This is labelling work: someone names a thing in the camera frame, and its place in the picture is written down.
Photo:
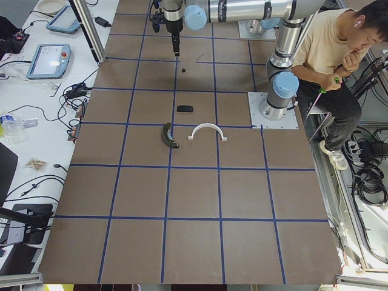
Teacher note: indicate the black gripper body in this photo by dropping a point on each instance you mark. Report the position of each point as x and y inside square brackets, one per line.
[173, 26]

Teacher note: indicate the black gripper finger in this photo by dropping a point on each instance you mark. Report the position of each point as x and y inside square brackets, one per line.
[176, 44]

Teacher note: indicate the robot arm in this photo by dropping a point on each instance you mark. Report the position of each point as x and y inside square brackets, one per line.
[294, 17]

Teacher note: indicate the black brake pad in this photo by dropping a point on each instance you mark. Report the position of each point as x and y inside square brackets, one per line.
[185, 109]

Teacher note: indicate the black power adapter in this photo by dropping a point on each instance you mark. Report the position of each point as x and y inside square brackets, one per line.
[102, 22]

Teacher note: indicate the olive brake shoe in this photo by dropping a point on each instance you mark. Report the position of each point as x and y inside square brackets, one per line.
[167, 136]

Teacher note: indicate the blue teach pendant far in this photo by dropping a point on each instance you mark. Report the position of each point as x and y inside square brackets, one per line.
[64, 21]

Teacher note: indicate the blue teach pendant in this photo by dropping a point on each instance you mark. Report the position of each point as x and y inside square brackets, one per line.
[50, 61]
[64, 21]

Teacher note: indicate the blue teach pendant near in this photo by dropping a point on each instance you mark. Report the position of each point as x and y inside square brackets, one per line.
[50, 61]

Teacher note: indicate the seated person in beige shirt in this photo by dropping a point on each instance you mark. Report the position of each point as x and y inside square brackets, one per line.
[333, 48]

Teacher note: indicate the clear plastic water bottle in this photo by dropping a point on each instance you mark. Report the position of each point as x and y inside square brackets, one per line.
[12, 128]

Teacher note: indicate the black laptop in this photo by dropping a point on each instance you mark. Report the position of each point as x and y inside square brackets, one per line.
[9, 161]

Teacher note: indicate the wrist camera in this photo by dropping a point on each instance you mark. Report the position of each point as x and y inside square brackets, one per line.
[157, 20]

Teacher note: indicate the aluminium frame post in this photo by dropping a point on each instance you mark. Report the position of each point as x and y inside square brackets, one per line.
[84, 18]

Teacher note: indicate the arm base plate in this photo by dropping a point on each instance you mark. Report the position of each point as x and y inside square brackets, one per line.
[253, 30]
[263, 116]

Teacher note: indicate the white curved plastic bracket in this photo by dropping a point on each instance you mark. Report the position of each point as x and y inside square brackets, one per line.
[207, 127]

